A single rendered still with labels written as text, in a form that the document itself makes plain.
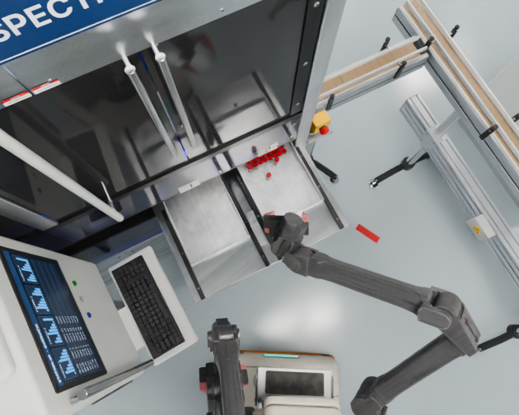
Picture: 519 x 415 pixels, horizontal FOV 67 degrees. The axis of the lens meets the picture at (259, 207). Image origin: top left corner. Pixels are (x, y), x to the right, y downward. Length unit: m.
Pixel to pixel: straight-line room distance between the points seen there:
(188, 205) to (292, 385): 0.80
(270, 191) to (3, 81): 1.10
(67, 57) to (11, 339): 0.62
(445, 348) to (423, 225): 1.73
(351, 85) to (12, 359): 1.55
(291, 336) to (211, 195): 1.14
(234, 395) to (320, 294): 1.57
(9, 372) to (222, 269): 0.84
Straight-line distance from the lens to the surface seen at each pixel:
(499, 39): 3.60
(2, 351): 1.03
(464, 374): 2.76
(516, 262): 2.30
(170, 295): 1.69
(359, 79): 1.83
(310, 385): 1.45
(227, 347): 1.06
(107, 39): 0.80
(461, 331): 1.01
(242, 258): 1.59
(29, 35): 0.76
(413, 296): 1.01
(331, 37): 1.14
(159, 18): 0.81
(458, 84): 2.01
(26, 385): 1.04
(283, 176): 1.67
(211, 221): 1.63
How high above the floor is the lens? 2.46
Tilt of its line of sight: 75 degrees down
